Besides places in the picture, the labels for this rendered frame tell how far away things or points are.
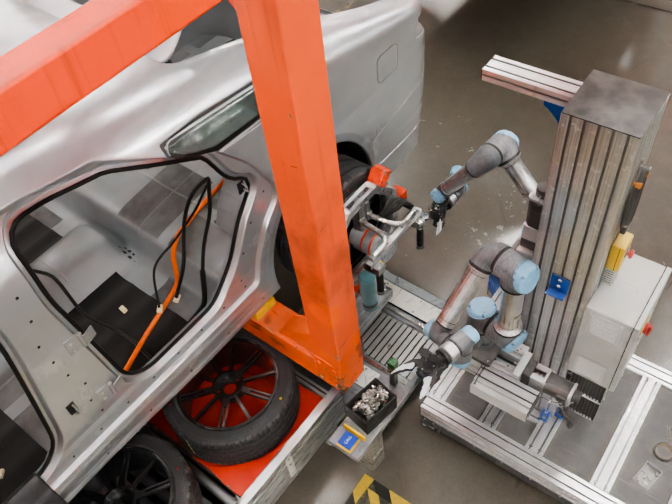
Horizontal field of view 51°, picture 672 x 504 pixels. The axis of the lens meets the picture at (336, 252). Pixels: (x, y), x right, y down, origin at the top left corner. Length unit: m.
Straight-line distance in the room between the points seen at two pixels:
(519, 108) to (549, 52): 0.76
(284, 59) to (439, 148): 3.32
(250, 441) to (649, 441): 1.89
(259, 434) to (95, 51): 2.21
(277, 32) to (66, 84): 0.61
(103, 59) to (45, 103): 0.15
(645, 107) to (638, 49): 3.92
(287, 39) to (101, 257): 2.04
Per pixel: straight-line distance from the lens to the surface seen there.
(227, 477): 3.55
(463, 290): 2.69
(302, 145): 2.12
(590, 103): 2.35
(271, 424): 3.36
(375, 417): 3.26
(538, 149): 5.21
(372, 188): 3.31
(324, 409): 3.47
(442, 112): 5.47
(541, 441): 3.61
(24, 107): 1.49
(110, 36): 1.56
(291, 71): 1.97
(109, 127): 2.59
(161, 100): 2.68
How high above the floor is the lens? 3.47
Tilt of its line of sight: 50 degrees down
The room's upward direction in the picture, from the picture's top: 8 degrees counter-clockwise
